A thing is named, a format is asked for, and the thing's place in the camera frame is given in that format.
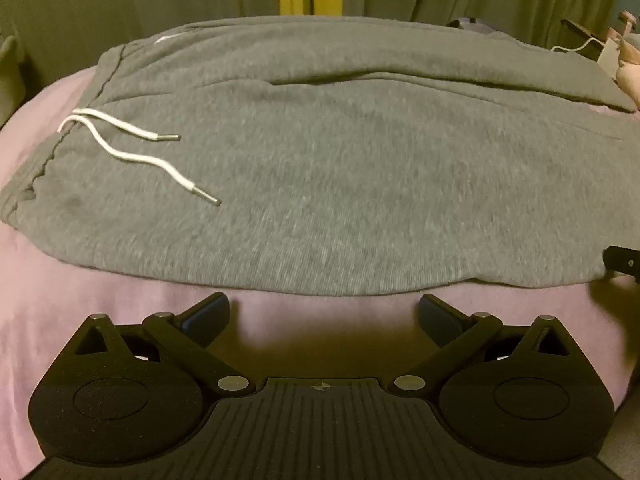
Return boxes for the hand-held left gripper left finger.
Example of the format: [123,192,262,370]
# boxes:
[72,292,258,396]

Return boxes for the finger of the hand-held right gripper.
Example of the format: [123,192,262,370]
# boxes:
[602,245,640,281]

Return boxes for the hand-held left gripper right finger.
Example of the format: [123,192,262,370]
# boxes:
[392,294,574,395]

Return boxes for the grey sweatpants with white drawstring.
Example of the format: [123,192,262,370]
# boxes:
[0,16,640,297]

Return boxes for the pink plush blanket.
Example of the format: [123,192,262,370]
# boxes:
[0,67,640,466]

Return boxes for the dark wooden nightstand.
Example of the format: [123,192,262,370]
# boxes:
[560,18,610,62]

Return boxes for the white plush cushion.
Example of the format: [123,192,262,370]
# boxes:
[0,35,27,128]

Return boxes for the grey-green curtain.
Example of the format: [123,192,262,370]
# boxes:
[0,0,626,73]

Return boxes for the white cable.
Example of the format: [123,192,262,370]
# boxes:
[550,36,602,54]

